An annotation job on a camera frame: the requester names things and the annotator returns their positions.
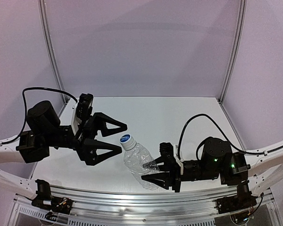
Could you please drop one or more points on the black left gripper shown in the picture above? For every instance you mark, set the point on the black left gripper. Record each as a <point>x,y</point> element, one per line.
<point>86,137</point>

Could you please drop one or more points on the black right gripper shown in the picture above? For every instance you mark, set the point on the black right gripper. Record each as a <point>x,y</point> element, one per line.
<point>175,173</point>

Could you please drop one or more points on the clear plastic bottle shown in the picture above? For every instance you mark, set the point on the clear plastic bottle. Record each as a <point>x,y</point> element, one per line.
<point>134,159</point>

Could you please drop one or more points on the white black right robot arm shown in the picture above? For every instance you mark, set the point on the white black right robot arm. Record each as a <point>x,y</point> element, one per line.
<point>257,169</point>

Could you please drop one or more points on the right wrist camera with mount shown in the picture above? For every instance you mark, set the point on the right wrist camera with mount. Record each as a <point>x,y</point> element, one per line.
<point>169,161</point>

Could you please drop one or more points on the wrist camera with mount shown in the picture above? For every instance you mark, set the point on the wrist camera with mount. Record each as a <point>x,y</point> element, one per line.
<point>169,161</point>
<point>81,111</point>

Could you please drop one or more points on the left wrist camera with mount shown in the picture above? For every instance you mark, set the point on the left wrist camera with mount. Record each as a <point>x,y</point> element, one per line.
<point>81,111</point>

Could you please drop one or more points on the aluminium front rail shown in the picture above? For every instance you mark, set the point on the aluminium front rail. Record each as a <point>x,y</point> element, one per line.
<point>196,208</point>

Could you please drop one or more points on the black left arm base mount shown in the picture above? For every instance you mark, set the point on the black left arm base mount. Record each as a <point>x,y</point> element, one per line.
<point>53,204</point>

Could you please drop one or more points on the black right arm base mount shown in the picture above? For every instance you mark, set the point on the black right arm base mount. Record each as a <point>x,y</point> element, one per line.
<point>246,195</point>

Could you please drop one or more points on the aluminium left corner post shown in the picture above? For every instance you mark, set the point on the aluminium left corner post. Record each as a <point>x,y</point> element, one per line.
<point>48,43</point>

